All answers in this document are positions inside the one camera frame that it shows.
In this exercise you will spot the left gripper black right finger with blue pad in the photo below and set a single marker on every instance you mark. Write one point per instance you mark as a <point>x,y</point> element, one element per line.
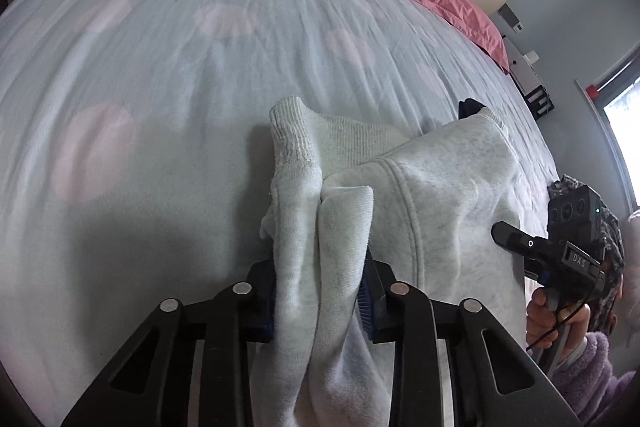
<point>453,364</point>

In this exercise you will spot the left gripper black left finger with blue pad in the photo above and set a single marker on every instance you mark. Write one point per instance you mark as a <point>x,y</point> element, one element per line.
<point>186,365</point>

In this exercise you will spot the light grey printed sweatshirt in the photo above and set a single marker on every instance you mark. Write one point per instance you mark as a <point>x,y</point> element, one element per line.
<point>343,191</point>

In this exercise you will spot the person's right hand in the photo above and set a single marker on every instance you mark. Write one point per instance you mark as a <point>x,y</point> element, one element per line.
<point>540,321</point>

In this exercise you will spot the lilac fluffy robe sleeve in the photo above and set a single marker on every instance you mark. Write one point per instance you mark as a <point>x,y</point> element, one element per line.
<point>587,382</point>

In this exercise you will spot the dark navy garment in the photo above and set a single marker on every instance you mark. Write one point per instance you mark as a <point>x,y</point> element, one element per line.
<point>469,107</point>

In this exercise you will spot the white right nightstand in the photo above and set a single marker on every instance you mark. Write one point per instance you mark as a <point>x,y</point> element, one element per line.
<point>536,97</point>

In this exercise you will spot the grey bedsheet with pink dots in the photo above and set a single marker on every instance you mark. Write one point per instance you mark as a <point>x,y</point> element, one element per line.
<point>137,155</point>

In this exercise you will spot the grey wall switch panel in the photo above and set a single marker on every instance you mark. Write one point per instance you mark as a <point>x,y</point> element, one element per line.
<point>511,19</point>

